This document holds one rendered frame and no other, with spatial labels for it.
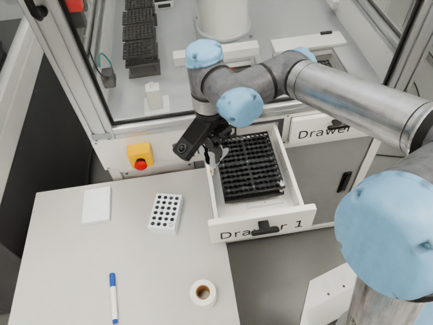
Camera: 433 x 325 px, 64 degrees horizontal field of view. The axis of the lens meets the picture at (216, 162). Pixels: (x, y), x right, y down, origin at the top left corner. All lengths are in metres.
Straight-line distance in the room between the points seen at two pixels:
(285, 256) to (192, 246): 0.90
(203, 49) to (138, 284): 0.67
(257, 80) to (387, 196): 0.37
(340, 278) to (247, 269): 0.85
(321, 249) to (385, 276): 1.55
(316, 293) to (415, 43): 0.74
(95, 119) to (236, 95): 0.55
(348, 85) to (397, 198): 0.27
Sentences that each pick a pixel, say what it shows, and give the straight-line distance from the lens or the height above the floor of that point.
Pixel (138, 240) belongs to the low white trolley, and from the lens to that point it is 1.11.
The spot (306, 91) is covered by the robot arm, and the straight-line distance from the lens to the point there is 0.63.
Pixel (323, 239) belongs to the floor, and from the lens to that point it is 1.97.
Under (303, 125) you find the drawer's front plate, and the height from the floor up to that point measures 0.90.
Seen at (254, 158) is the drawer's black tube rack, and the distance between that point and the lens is 1.10.
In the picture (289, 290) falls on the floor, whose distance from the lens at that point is 1.83.
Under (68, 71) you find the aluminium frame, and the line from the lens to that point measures 0.97.
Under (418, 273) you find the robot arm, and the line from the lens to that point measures 0.36.
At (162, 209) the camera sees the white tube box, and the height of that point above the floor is 0.80.
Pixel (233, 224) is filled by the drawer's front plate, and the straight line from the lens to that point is 0.92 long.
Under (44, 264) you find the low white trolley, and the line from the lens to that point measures 1.19.
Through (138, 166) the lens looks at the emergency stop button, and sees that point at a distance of 1.11.
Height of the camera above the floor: 1.73
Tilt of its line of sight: 52 degrees down
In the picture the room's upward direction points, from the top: 5 degrees counter-clockwise
